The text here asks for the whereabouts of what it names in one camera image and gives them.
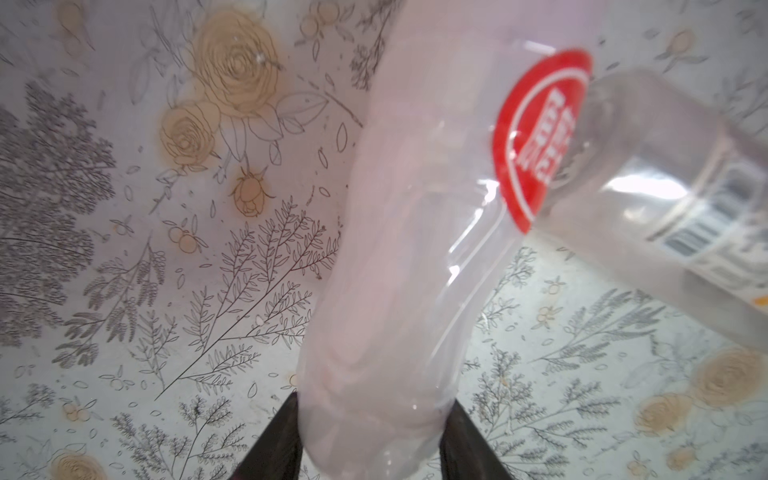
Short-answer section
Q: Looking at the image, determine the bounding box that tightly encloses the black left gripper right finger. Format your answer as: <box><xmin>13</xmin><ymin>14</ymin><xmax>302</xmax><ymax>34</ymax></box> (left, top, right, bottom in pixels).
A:
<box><xmin>439</xmin><ymin>400</ymin><xmax>515</xmax><ymax>480</ymax></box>

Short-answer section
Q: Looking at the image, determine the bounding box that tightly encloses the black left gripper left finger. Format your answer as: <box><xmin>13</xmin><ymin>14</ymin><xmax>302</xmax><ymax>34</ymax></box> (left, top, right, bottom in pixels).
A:
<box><xmin>229</xmin><ymin>391</ymin><xmax>303</xmax><ymax>480</ymax></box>

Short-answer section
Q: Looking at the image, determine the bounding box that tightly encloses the clear bottle orange white label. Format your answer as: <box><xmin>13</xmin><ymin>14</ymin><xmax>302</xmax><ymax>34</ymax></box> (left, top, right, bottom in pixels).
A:
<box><xmin>535</xmin><ymin>69</ymin><xmax>767</xmax><ymax>351</ymax></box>

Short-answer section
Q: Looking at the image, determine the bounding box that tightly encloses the white bottle red cap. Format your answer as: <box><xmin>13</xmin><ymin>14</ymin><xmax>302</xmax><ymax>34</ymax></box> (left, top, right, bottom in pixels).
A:
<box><xmin>297</xmin><ymin>0</ymin><xmax>606</xmax><ymax>479</ymax></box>

